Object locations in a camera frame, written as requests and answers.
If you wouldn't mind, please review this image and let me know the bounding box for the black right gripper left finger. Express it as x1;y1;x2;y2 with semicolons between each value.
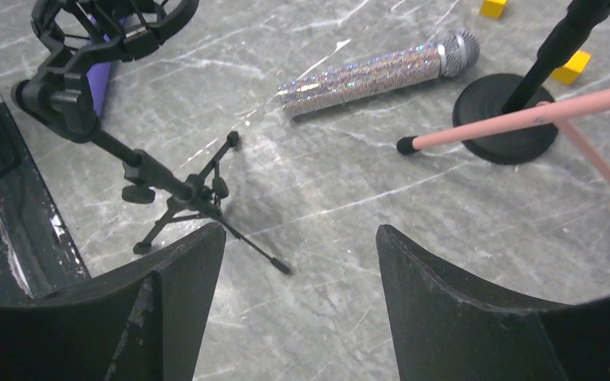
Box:
0;223;226;380

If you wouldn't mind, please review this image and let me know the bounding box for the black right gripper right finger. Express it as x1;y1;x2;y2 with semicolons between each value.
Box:
376;225;610;380

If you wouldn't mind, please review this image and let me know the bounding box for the silver glitter microphone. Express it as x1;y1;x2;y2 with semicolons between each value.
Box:
277;30;481;118

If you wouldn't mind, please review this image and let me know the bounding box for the black tripod shock-mount stand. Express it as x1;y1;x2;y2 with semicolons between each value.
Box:
10;0;293;276

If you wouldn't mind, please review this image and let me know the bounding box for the pink music stand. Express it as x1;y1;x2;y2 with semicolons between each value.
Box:
396;89;610;211

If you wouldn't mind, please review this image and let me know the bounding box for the black round-base holder stand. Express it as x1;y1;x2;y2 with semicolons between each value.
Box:
452;0;610;165

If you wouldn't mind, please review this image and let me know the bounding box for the yellow cube behind stand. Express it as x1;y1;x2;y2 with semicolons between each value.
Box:
550;50;592;85

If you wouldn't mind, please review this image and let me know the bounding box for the purple microphone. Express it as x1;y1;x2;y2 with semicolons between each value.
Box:
84;15;127;117

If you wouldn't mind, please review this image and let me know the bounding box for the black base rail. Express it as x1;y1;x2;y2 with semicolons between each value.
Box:
0;95;91;304

